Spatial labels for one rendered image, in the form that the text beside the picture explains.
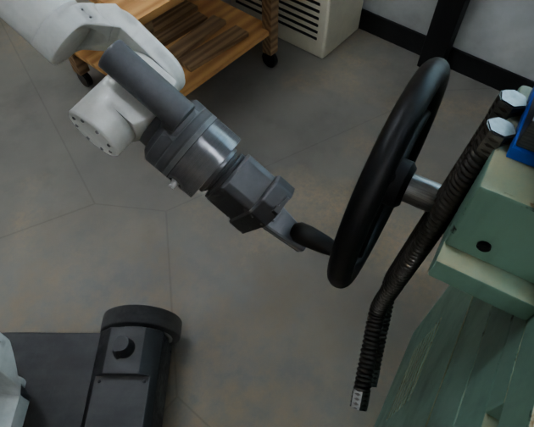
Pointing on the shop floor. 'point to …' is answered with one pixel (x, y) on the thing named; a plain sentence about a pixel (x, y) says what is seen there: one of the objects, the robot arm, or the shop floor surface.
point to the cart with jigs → (196, 36)
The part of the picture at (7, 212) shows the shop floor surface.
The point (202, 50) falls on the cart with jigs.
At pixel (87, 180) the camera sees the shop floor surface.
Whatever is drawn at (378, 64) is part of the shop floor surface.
